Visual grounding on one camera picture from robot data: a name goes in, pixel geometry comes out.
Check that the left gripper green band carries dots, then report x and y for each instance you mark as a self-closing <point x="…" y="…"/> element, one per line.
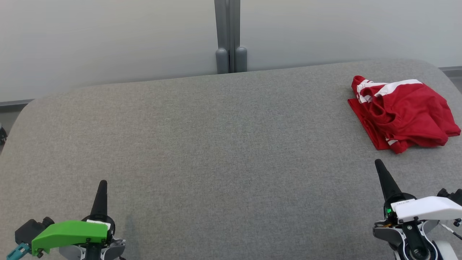
<point x="72" y="233"/>

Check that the grey fabric sofa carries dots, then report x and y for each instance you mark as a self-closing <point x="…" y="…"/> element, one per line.
<point x="216" y="162"/>

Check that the red shorts white trim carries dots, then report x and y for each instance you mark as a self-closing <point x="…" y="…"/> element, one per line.
<point x="415" y="112"/>

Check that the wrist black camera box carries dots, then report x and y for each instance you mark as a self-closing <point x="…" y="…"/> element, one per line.
<point x="29" y="229"/>
<point x="451" y="196"/>

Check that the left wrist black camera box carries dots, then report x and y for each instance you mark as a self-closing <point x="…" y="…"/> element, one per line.
<point x="29" y="229"/>

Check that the black caster wheel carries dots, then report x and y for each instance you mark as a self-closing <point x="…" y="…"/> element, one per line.
<point x="3" y="135"/>

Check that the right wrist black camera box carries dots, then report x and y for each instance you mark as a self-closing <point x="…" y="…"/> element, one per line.
<point x="451" y="196"/>

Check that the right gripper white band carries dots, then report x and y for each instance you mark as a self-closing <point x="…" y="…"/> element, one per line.
<point x="426" y="209"/>

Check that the grey wall partition post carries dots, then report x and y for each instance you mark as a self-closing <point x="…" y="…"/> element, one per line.
<point x="227" y="36"/>

